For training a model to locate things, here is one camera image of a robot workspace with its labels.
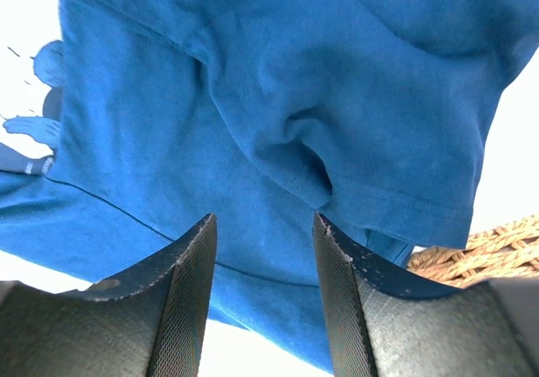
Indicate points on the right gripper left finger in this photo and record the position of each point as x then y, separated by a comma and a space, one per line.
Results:
148, 320

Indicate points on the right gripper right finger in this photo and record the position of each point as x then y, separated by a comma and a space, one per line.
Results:
383, 320

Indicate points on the blue t shirt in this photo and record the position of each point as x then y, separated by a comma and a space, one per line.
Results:
374, 113

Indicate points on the wicker basket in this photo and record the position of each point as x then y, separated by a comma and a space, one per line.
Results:
507, 251

